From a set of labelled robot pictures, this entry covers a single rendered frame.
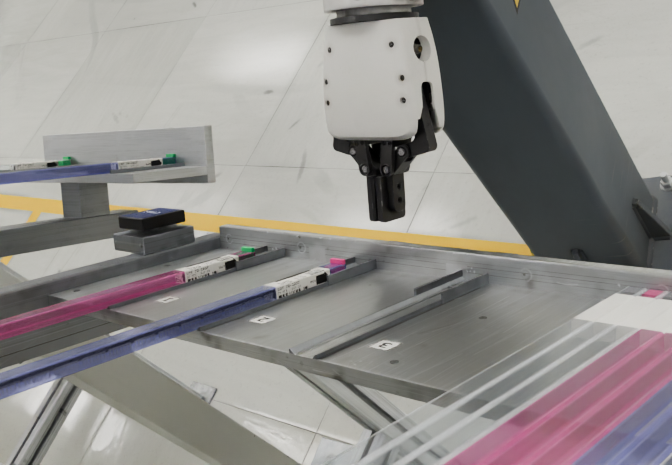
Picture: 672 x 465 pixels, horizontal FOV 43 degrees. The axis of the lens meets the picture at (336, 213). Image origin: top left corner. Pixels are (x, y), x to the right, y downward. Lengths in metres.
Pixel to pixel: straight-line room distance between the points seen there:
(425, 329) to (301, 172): 1.54
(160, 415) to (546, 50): 0.69
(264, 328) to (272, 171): 1.58
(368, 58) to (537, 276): 0.22
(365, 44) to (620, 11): 1.26
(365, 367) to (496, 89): 0.68
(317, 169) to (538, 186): 0.87
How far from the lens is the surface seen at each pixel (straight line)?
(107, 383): 1.09
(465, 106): 1.16
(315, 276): 0.67
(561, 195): 1.30
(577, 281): 0.62
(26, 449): 1.66
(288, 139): 2.19
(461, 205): 1.74
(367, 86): 0.71
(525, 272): 0.64
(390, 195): 0.73
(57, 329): 0.77
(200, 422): 1.19
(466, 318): 0.58
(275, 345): 0.55
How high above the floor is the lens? 1.22
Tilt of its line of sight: 40 degrees down
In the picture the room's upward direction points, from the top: 44 degrees counter-clockwise
